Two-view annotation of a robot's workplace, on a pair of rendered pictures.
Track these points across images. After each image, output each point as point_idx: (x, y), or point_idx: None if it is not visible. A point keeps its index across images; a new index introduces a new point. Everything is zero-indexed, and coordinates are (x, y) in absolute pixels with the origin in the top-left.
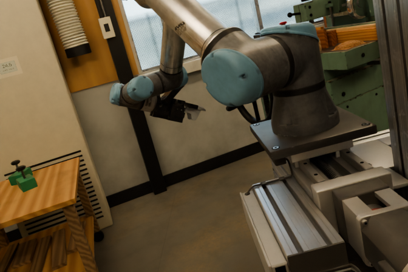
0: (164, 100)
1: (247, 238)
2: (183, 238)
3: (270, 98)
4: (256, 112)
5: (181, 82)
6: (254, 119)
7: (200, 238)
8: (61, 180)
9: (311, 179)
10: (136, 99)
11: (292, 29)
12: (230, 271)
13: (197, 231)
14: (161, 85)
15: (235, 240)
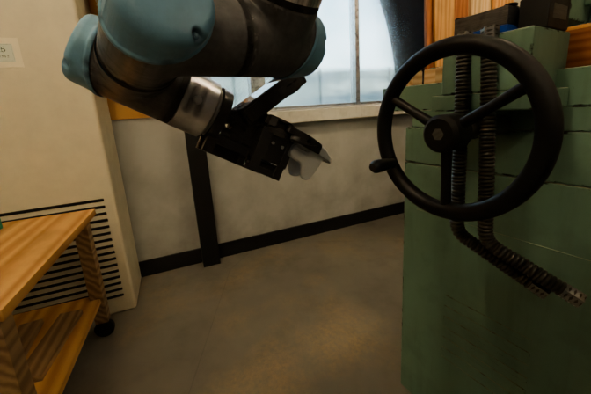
0: (242, 111)
1: (331, 377)
2: (229, 355)
3: (539, 152)
4: (448, 185)
5: (305, 57)
6: (431, 198)
7: (256, 361)
8: (28, 249)
9: None
10: (133, 48)
11: None
12: None
13: (252, 346)
14: (244, 36)
15: (313, 379)
